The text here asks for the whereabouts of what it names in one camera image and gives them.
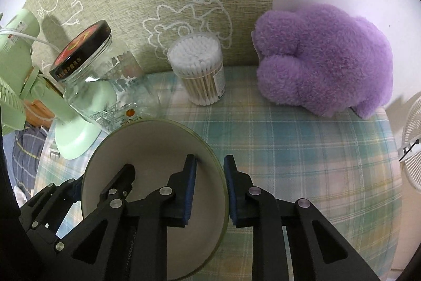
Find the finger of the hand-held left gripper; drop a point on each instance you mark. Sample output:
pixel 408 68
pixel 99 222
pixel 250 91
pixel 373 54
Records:
pixel 56 192
pixel 120 180

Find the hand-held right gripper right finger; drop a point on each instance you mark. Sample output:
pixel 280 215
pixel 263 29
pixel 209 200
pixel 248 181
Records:
pixel 230 188

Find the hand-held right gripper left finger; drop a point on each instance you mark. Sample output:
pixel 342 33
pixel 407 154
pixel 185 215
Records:
pixel 190 188

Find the green floral ceramic bowl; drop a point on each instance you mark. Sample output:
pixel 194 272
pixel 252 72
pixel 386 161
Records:
pixel 148 149

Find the dark blue checked cloth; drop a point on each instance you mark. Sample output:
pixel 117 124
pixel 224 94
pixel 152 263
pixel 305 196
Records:
pixel 28 149

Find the green desk fan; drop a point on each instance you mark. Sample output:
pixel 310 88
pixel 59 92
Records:
pixel 75 136

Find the plaid tablecloth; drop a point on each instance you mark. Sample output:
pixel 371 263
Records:
pixel 296 169

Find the glass jar with black lid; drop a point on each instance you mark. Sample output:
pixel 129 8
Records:
pixel 108 77

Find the cotton swab container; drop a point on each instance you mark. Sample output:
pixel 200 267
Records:
pixel 197 70

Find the purple plush toy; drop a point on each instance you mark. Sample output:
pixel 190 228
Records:
pixel 322 60

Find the white floor fan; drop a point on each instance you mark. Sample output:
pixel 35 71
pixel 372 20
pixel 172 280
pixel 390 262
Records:
pixel 412 136

